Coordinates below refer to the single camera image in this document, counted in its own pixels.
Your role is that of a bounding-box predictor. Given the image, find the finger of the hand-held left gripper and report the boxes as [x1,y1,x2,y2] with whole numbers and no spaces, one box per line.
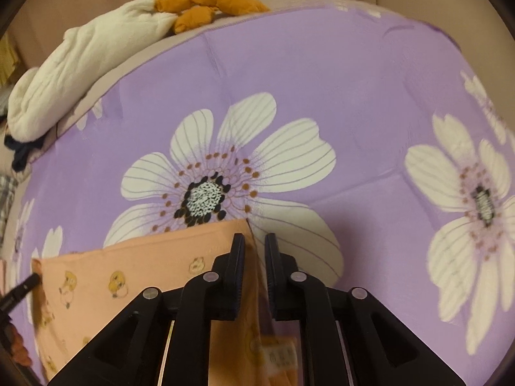
[0,273,42,313]

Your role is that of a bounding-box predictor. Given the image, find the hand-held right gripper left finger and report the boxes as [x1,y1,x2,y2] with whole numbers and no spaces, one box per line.
[47,233,247,386]

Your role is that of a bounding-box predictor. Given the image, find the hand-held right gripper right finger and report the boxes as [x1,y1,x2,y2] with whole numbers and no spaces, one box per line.
[264,233,464,386]

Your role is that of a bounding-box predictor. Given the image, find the orange cartoon print pants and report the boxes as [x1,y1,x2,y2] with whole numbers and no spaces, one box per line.
[31,218,307,386]

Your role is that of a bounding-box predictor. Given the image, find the person's left hand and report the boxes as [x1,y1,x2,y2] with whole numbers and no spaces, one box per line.
[5,324,30,367]

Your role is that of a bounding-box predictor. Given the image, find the dark cloth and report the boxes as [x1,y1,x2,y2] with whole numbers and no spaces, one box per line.
[3,133,46,173]

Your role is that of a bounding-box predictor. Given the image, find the purple floral bed sheet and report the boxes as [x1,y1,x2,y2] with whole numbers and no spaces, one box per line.
[0,0,515,386]

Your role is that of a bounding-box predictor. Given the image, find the white plush blanket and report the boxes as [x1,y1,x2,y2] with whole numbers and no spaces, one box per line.
[7,0,178,143]

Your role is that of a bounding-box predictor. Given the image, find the orange plush cloth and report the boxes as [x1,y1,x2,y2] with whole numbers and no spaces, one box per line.
[155,0,271,35]

